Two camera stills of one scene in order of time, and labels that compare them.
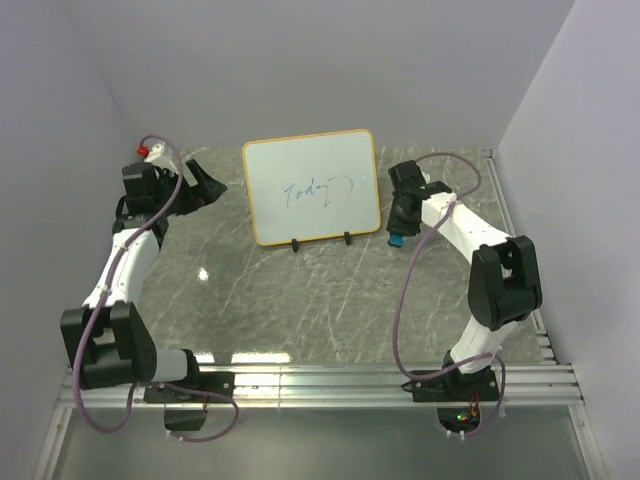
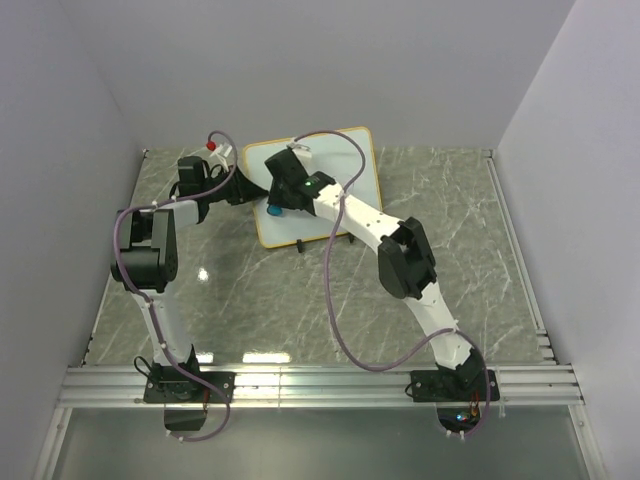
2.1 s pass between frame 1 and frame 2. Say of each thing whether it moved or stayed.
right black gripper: moved
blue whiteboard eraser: moved
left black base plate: stayed
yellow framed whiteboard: stayed
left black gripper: moved
